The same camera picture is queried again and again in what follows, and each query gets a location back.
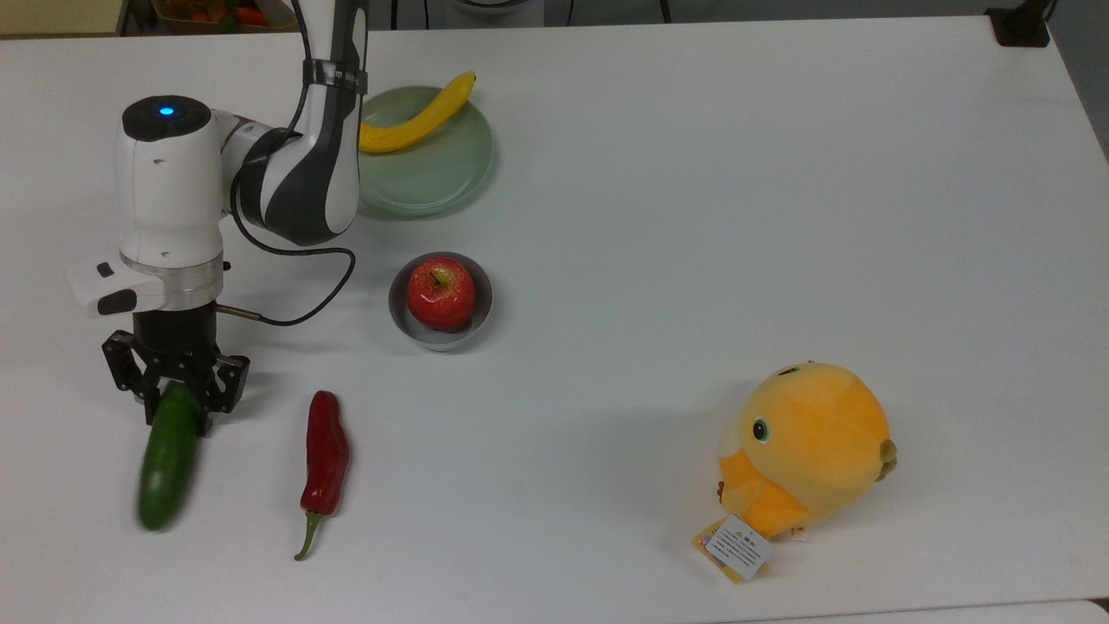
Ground small grey bowl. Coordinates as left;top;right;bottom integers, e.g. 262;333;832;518
387;251;495;353

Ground green cucumber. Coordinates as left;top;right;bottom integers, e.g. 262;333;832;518
137;381;203;532

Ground pale green plate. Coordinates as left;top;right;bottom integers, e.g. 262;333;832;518
357;85;496;218

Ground red apple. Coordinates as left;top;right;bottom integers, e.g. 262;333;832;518
406;257;477;331

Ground orange plush chick toy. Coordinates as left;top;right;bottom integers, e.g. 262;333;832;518
716;361;898;542

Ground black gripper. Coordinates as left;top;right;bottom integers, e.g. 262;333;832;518
101;305;252;437

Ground black table clamp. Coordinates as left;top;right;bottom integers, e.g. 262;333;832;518
985;0;1055;49

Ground beige board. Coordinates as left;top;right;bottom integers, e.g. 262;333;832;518
0;0;132;38

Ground red chili pepper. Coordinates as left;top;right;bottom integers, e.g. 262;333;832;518
293;390;352;562

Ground yellow banana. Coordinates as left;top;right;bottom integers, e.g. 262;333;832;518
359;70;478;155

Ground clear box of vegetables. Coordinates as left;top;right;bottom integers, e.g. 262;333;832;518
151;0;300;35

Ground white paper hang tag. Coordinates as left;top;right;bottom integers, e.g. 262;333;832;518
691;515;775;584

